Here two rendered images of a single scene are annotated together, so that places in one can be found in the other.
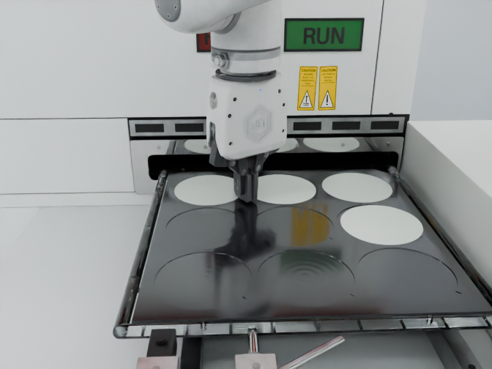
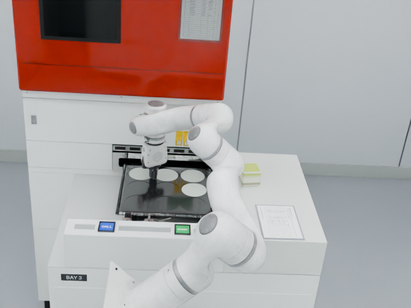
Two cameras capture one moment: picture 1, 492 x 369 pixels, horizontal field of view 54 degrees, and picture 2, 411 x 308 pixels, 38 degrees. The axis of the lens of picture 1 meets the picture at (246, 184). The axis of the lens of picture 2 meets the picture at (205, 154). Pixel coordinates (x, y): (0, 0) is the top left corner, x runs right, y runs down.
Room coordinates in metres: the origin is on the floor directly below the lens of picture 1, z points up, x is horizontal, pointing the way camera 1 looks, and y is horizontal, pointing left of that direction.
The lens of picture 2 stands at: (-1.53, -0.13, 2.20)
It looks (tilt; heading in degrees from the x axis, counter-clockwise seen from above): 29 degrees down; 358
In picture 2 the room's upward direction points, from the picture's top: 5 degrees clockwise
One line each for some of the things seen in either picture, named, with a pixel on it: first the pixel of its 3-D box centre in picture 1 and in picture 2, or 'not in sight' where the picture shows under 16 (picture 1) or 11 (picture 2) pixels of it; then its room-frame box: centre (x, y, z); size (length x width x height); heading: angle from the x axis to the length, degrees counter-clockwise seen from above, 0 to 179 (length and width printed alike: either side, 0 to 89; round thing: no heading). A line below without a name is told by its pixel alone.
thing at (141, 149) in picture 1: (267, 164); (163, 163); (0.74, -0.04, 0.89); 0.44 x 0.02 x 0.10; 92
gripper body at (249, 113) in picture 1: (245, 107); (154, 150); (0.60, 0.00, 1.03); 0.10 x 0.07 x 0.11; 125
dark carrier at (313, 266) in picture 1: (292, 226); (166, 189); (0.53, -0.06, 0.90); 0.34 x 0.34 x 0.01; 2
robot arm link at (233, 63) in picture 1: (244, 58); (154, 137); (0.60, 0.00, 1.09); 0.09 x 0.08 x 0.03; 125
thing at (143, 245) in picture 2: not in sight; (145, 245); (0.17, -0.01, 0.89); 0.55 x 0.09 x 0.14; 92
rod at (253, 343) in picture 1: (253, 347); not in sight; (0.33, -0.01, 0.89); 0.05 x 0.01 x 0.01; 2
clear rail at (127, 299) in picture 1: (148, 231); (121, 187); (0.52, 0.12, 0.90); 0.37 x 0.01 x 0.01; 2
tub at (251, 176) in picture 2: not in sight; (249, 174); (0.52, -0.38, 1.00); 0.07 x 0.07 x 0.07; 11
